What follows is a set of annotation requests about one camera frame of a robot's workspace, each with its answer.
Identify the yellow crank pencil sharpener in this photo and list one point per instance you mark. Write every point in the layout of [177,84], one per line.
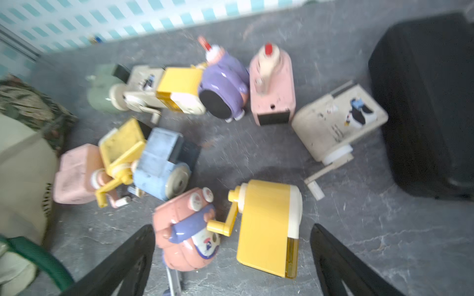
[119,149]

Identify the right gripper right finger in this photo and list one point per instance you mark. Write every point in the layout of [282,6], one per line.
[339,270]

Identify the green pencil sharpener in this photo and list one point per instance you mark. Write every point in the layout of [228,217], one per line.
[106,85]

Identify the pink boxy pencil sharpener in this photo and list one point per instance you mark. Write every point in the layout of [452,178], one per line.
[81,173]

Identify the cream canvas tote bag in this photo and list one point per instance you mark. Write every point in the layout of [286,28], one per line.
[33,132]

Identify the yellow white pencil sharpener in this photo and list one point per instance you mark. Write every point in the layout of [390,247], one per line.
[271,215]

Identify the cream crank pencil sharpener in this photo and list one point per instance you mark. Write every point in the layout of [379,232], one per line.
[328,126]

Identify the purple pencil sharpener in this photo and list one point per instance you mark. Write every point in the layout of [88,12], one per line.
[224,87]

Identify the beige pencil sharpener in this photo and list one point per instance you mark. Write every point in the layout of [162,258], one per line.
[139,93]

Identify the black plastic tool case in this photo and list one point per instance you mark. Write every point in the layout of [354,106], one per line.
[422,73]

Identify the blue grey pencil sharpener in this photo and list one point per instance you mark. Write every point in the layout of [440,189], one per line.
[166,164]

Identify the peach round pencil sharpener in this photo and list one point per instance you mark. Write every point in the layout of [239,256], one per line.
[180,227]

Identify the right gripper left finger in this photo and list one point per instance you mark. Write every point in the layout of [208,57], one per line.
[126,270]

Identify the small brass object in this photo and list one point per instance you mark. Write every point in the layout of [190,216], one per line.
[95,40]

